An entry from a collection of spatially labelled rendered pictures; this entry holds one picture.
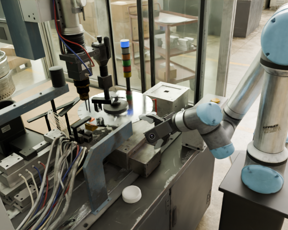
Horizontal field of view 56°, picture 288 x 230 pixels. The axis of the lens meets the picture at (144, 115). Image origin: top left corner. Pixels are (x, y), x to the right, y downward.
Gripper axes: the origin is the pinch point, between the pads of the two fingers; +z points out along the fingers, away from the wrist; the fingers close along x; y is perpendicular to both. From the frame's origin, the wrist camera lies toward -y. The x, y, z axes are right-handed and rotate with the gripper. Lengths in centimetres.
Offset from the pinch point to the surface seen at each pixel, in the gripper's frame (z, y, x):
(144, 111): 0.9, 5.5, 8.0
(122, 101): 10.2, 3.9, 15.5
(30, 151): 21.6, -37.0, 13.7
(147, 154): 0.2, -3.6, -8.0
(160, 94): 14.4, 30.0, 10.8
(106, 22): 37, 37, 62
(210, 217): 42, 48, -79
